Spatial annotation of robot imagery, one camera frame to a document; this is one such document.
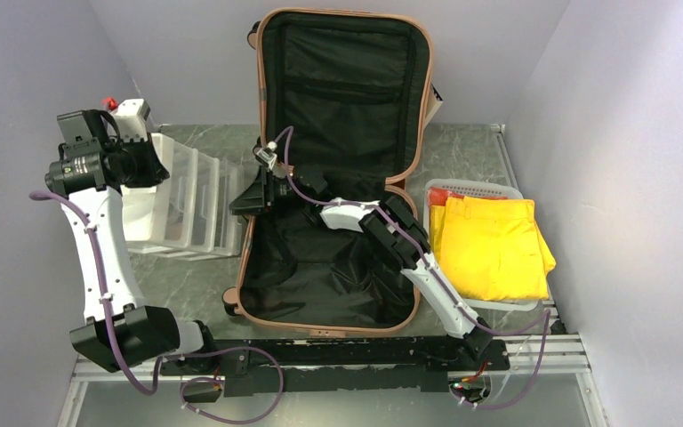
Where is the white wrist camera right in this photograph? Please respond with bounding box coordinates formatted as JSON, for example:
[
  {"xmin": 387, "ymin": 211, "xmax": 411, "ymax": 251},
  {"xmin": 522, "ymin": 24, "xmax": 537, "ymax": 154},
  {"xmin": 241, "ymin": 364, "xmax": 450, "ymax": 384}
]
[{"xmin": 253, "ymin": 141, "xmax": 288, "ymax": 173}]

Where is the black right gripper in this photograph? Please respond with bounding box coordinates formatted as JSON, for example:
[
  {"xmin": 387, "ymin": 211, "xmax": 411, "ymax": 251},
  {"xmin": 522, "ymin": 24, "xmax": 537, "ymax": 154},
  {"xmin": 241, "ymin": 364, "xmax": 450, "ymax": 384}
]
[{"xmin": 229, "ymin": 165, "xmax": 310, "ymax": 217}]

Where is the red garment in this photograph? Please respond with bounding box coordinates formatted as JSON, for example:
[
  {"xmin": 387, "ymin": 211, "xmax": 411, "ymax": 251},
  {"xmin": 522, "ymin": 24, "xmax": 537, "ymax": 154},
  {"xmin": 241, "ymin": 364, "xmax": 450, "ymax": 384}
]
[{"xmin": 426, "ymin": 187, "xmax": 451, "ymax": 207}]

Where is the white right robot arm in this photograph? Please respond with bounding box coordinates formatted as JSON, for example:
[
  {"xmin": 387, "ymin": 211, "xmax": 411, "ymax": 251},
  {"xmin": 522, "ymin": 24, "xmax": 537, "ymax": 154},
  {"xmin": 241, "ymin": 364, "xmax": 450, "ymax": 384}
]
[{"xmin": 230, "ymin": 166, "xmax": 493, "ymax": 369}]

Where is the white plastic drawer organizer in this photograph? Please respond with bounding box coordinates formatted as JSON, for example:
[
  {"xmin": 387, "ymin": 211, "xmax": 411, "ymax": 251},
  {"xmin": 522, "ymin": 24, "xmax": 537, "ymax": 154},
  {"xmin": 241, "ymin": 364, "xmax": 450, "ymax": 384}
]
[{"xmin": 122, "ymin": 133, "xmax": 245, "ymax": 261}]

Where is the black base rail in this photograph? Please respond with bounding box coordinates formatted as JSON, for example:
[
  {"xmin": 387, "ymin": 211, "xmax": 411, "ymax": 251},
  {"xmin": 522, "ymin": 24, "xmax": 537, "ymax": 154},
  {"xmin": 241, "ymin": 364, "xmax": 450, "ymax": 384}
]
[{"xmin": 161, "ymin": 335, "xmax": 510, "ymax": 397}]

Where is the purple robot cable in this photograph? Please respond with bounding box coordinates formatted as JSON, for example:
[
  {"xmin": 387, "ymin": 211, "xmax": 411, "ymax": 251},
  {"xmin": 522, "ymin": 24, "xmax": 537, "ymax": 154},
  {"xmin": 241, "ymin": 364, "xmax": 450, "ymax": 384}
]
[{"xmin": 28, "ymin": 189, "xmax": 286, "ymax": 426}]

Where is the white plastic mesh basket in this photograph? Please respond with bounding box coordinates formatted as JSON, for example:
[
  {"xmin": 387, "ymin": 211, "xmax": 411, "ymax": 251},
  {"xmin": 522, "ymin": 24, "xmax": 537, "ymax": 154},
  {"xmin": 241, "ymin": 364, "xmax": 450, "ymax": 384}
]
[{"xmin": 422, "ymin": 176, "xmax": 555, "ymax": 310}]

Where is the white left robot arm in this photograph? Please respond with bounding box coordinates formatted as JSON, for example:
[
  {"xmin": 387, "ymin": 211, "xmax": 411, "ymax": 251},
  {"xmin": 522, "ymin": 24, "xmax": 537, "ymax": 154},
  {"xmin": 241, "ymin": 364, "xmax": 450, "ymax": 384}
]
[{"xmin": 29, "ymin": 99, "xmax": 219, "ymax": 374}]

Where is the yellow garment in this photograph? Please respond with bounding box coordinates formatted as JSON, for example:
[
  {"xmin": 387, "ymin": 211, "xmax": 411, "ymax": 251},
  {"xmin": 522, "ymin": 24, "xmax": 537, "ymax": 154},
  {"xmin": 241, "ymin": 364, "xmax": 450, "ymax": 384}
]
[{"xmin": 430, "ymin": 196, "xmax": 558, "ymax": 303}]

